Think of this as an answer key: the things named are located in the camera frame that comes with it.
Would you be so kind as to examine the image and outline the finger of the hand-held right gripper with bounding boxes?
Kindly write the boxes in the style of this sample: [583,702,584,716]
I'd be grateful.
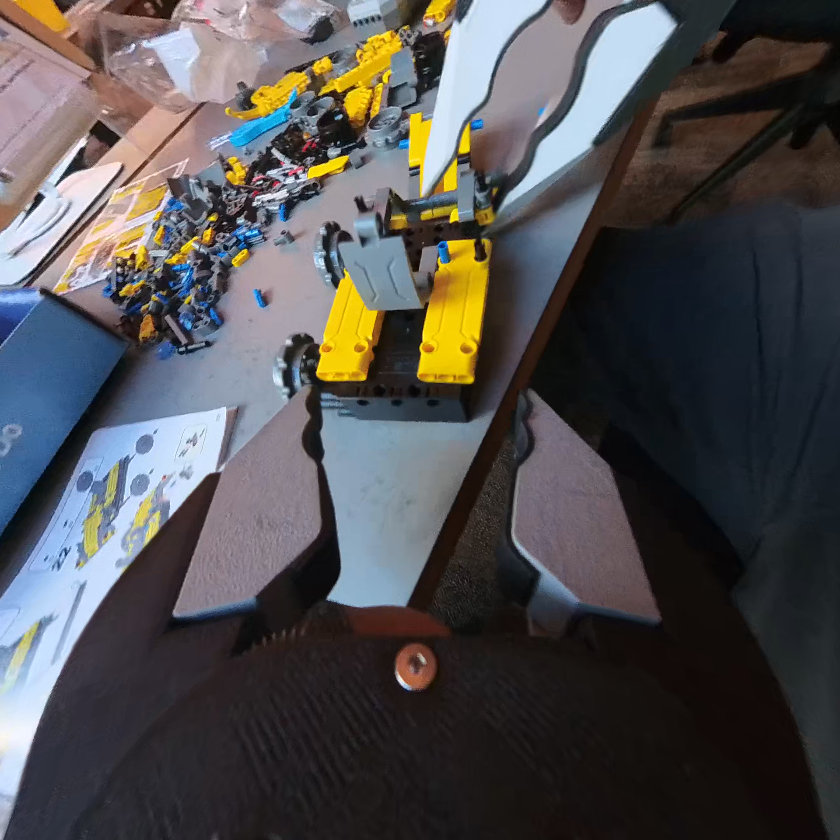
[420,0,547,196]
[497,0,685,223]

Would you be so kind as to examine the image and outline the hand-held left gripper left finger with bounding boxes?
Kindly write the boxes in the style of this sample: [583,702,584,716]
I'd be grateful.
[174,388,341,619]

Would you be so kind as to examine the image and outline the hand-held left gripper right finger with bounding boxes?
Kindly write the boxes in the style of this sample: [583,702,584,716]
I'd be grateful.
[506,390,661,636]

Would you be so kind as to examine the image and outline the yellow black brick vehicle model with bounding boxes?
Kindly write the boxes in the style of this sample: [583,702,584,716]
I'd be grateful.
[273,112,497,422]

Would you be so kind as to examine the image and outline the grey desk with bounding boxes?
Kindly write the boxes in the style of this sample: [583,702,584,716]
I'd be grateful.
[0,27,657,788]

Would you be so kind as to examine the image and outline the instruction booklet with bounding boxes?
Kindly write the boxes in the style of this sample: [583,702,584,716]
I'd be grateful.
[0,407,238,791]

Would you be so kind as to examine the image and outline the black chair base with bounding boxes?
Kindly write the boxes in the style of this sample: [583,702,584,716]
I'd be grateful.
[654,46,840,227]

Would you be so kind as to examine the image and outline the blue cardboard box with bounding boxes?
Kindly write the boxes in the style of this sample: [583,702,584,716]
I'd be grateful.
[0,289,133,534]

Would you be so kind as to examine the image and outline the clear plastic bags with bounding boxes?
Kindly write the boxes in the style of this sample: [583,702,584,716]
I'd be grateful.
[99,0,345,114]

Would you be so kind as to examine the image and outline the pile of loose brick parts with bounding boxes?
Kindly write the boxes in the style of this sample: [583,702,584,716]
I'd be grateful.
[112,27,450,359]

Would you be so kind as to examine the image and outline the yellow printed sheet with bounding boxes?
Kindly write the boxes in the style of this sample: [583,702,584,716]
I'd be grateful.
[53,158,193,294]

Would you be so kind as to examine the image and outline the white flat tray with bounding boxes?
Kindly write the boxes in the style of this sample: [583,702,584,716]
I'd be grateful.
[0,164,123,288]

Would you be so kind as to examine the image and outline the document stand with paper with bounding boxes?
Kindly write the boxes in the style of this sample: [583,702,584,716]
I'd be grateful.
[0,0,109,187]

